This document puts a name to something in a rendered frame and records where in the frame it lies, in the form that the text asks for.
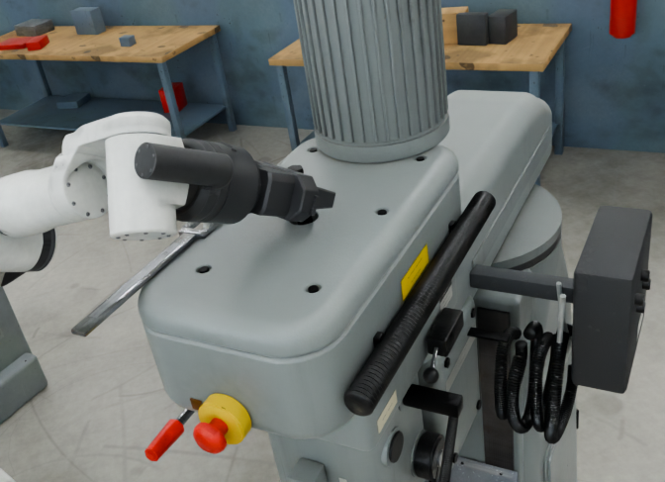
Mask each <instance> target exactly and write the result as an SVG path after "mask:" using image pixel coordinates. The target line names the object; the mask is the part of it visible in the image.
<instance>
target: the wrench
mask: <svg viewBox="0 0 665 482"><path fill-rule="evenodd" d="M199 224H201V223H198V222H188V223H186V224H185V225H184V226H183V228H182V229H180V230H179V231H178V234H179V237H178V238H177V239H176V240H175V241H173V242H172V243H171V244H170V245H169V246H168V247H167V248H165V249H164V250H163V251H162V252H161V253H160V254H158V255H157V256H156V257H155V258H154V259H153V260H151V261H150V262H149V263H148V264H147V265H146V266H144V267H143V268H142V269H141V270H140V271H139V272H137V273H136V274H135V275H134V276H133V277H132V278H130V279H129V280H128V281H127V282H126V283H125V284H123V285H122V286H121V287H120V288H119V289H118V290H116V291H115V292H114V293H113V294H112V295H111V296H109V297H108V298H107V299H106V300H105V301H104V302H103V303H101V304H100V305H99V306H98V307H97V308H96V309H94V310H93V311H92V312H91V313H90V314H89V315H87V316H86V317H85V318H84V319H83V320H82V321H80V322H79V323H78V324H77V325H76V326H75V327H73V328H72V329H71V332H72V333H73V334H74V335H77V336H81V337H87V336H88V335H89V334H90V333H91V332H93V331H94V330H95V329H96V328H97V327H98V326H99V325H100V324H102V323H103V322H104V321H105V320H106V319H107V318H108V317H109V316H111V315H112V314H113V313H114V312H115V311H116V310H117V309H118V308H120V307H121V306H122V305H123V304H124V303H125V302H126V301H127V300H129V299H130V298H131V297H132V296H133V295H134V294H135V293H136V292H138V291H139V290H140V289H141V288H142V287H143V286H144V285H145V284H146V283H147V282H148V281H149V280H150V279H151V278H152V277H153V276H155V275H156V274H157V273H158V272H159V271H160V270H161V269H162V268H164V267H165V266H166V265H167V264H168V263H169V262H170V261H171V260H173V259H174V258H175V257H176V256H177V255H178V254H179V253H180V252H182V251H183V250H184V249H185V248H186V247H187V246H188V245H189V244H191V243H192V242H193V241H194V240H195V239H196V238H197V239H204V238H205V237H206V236H207V235H209V234H210V233H211V232H213V231H214V230H215V229H216V228H217V227H218V226H219V225H220V224H213V223H211V225H210V226H209V229H206V228H203V229H202V230H198V229H195V228H196V227H197V226H198V225H199Z"/></svg>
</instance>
